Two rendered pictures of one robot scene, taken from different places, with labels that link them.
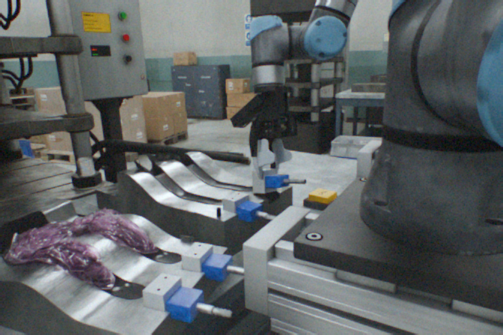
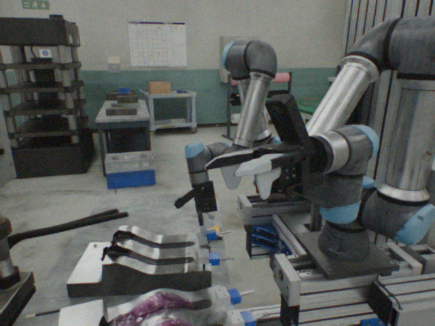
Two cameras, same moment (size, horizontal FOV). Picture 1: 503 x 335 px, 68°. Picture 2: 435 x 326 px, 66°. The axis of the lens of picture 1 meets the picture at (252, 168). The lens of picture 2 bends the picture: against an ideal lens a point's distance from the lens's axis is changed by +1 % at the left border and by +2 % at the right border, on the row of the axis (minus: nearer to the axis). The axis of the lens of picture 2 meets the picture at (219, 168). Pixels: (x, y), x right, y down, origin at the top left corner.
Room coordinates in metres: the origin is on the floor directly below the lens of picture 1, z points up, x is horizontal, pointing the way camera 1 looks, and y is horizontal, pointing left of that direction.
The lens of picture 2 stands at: (-0.06, 0.69, 1.61)
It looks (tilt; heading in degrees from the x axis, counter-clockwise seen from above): 19 degrees down; 318
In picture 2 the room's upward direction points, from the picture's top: straight up
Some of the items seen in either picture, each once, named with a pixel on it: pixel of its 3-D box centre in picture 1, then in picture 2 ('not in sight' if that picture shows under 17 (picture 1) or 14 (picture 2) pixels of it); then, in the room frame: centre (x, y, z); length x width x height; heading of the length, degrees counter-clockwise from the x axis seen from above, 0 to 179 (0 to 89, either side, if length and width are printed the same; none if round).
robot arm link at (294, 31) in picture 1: (311, 42); (218, 153); (0.88, -0.14, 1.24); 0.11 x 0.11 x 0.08; 2
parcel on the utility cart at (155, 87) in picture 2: not in sight; (159, 89); (5.89, -2.98, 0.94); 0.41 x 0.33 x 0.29; 70
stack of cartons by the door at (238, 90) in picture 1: (247, 99); not in sight; (7.66, 0.07, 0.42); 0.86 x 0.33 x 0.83; 63
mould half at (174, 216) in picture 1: (188, 190); (145, 257); (0.94, 0.18, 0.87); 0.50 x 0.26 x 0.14; 51
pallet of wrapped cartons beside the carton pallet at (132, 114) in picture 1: (93, 123); not in sight; (4.82, 2.06, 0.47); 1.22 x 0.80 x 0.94; 67
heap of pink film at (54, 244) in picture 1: (76, 237); (155, 318); (0.62, 0.33, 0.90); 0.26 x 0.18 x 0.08; 69
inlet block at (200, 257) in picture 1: (222, 268); (235, 295); (0.57, 0.06, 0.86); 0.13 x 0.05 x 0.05; 69
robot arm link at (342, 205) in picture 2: not in sight; (333, 191); (0.26, 0.09, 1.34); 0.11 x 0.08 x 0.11; 175
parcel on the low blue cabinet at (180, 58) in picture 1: (185, 58); not in sight; (8.22, 1.37, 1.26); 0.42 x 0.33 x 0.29; 63
